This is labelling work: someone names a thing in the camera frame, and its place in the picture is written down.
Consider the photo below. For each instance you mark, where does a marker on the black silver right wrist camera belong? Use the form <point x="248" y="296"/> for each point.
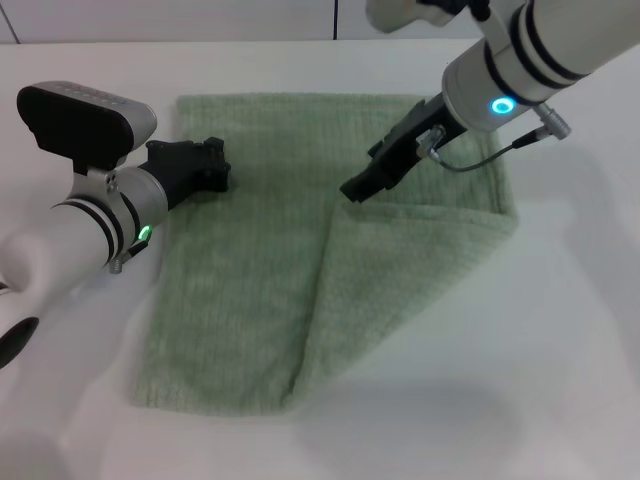
<point x="425" y="12"/>

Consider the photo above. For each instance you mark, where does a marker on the green terry towel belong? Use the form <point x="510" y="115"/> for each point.
<point x="250" y="280"/>

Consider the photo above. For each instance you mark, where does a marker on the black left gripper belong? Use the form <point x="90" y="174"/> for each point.
<point x="175" y="167"/>

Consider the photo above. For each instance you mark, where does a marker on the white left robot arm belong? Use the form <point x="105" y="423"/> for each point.
<point x="75" y="235"/>

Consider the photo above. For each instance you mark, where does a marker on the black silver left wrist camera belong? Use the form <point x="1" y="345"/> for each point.
<point x="75" y="122"/>

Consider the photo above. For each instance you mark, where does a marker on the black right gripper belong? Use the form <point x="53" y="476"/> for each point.
<point x="417" y="132"/>

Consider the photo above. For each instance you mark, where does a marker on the black oval robot base part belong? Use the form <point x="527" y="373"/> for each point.
<point x="15" y="342"/>

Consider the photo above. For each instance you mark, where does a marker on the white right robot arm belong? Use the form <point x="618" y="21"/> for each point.
<point x="530" y="55"/>

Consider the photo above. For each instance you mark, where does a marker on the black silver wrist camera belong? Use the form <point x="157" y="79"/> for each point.
<point x="425" y="12"/>
<point x="75" y="122"/>

